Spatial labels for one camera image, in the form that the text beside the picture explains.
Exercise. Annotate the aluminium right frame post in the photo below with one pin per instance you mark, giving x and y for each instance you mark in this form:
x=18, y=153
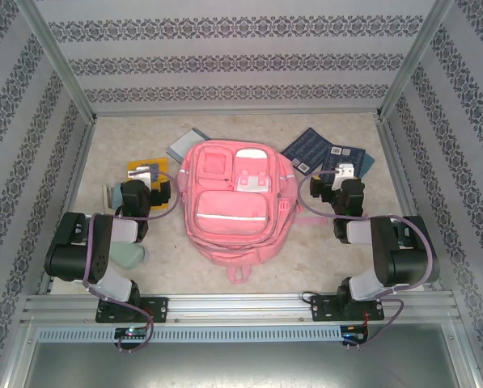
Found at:
x=415, y=60

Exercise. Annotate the teal notebook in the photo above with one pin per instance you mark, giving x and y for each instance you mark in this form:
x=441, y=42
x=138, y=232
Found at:
x=368, y=161

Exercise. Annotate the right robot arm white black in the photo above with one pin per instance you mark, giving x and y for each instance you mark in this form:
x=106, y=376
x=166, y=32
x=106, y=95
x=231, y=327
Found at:
x=407, y=258

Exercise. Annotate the yellow book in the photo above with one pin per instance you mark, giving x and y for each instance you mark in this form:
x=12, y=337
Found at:
x=160, y=163

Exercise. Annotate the large dark blue book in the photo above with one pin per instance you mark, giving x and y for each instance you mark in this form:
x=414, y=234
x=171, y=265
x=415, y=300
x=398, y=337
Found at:
x=306, y=147

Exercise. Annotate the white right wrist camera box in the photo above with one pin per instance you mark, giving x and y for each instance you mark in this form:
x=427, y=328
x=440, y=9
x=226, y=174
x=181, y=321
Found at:
x=343, y=171

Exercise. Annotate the grey-blue book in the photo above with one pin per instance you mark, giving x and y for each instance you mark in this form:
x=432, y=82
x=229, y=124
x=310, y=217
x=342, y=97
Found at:
x=182, y=145

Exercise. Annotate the mint green pencil pouch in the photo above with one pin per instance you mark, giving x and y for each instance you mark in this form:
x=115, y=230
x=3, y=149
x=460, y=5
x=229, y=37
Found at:
x=130, y=256

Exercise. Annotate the pink backpack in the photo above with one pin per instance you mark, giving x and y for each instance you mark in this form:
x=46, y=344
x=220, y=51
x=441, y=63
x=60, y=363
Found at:
x=229, y=210

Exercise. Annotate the aluminium front rail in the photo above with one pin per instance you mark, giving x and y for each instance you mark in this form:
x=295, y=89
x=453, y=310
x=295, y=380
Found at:
x=233, y=309

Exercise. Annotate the aluminium left frame post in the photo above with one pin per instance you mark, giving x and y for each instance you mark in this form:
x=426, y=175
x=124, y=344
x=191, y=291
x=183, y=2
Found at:
x=59, y=64

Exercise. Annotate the right circuit board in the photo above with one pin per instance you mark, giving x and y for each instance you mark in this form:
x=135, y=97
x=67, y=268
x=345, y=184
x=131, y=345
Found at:
x=354, y=332

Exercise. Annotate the aluminium left side rail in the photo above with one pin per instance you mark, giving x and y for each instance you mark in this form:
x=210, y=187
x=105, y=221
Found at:
x=73, y=186

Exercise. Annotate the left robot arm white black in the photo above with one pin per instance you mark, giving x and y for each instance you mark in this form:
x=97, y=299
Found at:
x=67, y=250

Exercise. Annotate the aluminium rail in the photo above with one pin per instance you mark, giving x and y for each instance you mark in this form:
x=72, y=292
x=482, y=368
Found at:
x=73, y=186
x=399, y=174
x=233, y=309
x=237, y=112

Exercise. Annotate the aluminium frame post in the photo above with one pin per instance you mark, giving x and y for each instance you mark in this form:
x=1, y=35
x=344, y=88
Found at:
x=59, y=64
x=415, y=60

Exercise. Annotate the left circuit board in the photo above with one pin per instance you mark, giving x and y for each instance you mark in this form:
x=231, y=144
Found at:
x=132, y=332

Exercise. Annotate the aluminium right side rail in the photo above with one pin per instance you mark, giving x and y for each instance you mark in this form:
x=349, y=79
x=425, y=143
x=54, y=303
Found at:
x=399, y=174

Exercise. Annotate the circuit board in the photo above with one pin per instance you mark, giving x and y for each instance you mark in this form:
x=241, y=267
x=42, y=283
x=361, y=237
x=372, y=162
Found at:
x=354, y=332
x=132, y=332

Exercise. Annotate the aluminium back rail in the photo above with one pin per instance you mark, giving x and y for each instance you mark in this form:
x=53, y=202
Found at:
x=237, y=112

